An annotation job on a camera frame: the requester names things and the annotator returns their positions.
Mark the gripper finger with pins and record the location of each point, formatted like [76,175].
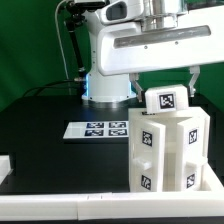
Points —
[134,77]
[194,72]

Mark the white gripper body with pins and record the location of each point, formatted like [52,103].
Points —
[142,35]

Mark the white cabinet top block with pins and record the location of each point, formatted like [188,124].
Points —
[166,99]

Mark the white cabinet door panel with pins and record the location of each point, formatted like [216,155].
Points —
[146,156]
[189,154]

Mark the white cabinet body box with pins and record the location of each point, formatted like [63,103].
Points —
[170,121]

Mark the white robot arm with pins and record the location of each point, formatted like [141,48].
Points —
[113,88]

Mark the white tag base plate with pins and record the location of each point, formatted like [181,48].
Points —
[96,130]

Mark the white obstacle fence frame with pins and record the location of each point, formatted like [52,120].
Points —
[208,202]

